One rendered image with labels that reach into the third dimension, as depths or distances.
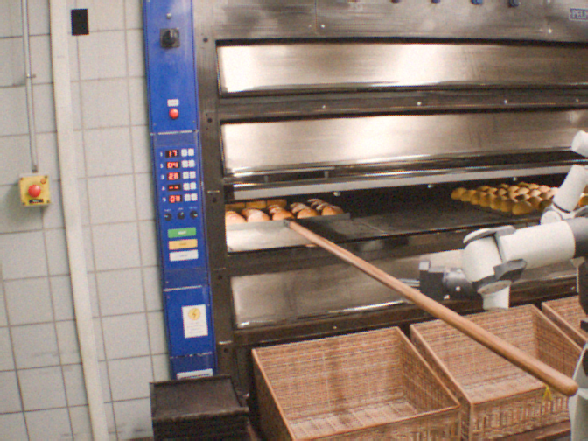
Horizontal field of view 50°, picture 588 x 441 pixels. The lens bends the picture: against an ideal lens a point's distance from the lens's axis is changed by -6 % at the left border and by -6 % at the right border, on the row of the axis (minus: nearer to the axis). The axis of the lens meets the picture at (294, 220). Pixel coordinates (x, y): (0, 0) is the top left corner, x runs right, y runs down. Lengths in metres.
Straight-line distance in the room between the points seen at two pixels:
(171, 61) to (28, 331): 0.99
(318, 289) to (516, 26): 1.25
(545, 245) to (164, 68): 1.27
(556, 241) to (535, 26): 1.38
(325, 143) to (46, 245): 0.98
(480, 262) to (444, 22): 1.23
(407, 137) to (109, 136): 1.02
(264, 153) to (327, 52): 0.41
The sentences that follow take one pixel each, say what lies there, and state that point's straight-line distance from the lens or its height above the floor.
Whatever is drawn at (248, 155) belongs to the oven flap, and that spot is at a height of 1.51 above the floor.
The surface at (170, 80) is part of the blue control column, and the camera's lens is 2.15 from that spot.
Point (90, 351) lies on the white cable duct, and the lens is 2.28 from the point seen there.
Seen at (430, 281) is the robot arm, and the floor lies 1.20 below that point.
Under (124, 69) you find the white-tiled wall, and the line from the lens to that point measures 2.17.
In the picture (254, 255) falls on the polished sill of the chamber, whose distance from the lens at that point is 2.27.
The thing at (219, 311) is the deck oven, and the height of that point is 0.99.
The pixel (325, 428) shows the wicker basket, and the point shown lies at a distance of 2.34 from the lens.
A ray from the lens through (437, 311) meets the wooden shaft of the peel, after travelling 1.54.
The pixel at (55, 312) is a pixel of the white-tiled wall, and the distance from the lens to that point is 2.26.
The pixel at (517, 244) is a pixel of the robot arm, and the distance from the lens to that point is 1.47.
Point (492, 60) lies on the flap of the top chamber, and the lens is 2.60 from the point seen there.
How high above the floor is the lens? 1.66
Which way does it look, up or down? 10 degrees down
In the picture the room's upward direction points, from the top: 3 degrees counter-clockwise
